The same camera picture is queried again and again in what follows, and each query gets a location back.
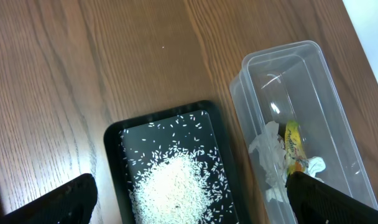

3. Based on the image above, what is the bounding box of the white tissue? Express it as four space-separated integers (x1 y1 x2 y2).
249 121 326 202

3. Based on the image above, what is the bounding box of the black plastic tray bin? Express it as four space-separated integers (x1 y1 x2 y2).
104 100 251 223

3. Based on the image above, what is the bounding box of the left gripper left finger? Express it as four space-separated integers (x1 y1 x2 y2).
0 173 98 224

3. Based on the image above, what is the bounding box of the pile of white rice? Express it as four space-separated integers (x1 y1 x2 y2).
118 110 239 224

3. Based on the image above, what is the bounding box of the clear plastic bin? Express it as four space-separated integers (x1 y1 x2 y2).
230 40 378 223

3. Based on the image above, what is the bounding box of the yellow green snack wrapper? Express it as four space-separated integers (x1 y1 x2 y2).
284 120 308 175

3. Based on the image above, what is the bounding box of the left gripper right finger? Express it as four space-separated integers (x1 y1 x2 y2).
285 171 378 224

